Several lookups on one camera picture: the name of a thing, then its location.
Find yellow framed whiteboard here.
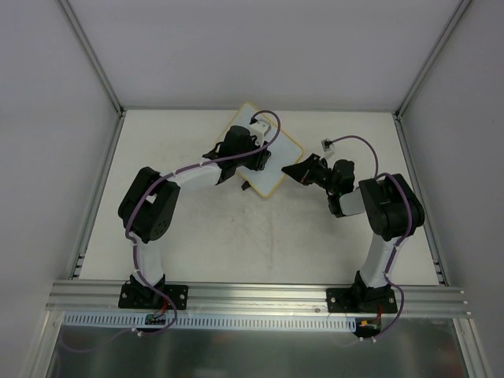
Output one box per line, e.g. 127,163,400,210
217,102,304,198

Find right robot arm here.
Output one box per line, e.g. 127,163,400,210
282,154,425,314

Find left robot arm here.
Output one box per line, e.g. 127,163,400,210
118,121,280,307

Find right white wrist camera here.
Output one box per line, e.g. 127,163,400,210
321,139,335,160

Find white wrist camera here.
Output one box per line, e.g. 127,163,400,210
321,139,335,160
249,120,272,146

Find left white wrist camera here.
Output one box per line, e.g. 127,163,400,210
249,120,272,146

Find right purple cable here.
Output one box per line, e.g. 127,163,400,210
328,135,414,346

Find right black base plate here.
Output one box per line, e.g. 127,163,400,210
325,285,398,314

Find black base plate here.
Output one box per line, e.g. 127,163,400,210
325,285,398,314
117,281,189,310

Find left aluminium frame post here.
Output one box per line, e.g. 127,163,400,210
56,0,124,117

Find aluminium frame post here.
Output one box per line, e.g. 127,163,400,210
56,0,124,117
394,0,473,120

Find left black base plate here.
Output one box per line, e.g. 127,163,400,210
117,281,189,310

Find right aluminium frame post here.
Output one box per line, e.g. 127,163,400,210
394,0,473,120

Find aluminium mounting rail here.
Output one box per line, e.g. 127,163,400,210
45,280,473,318

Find white slotted cable duct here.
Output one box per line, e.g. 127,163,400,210
62,312,357,333

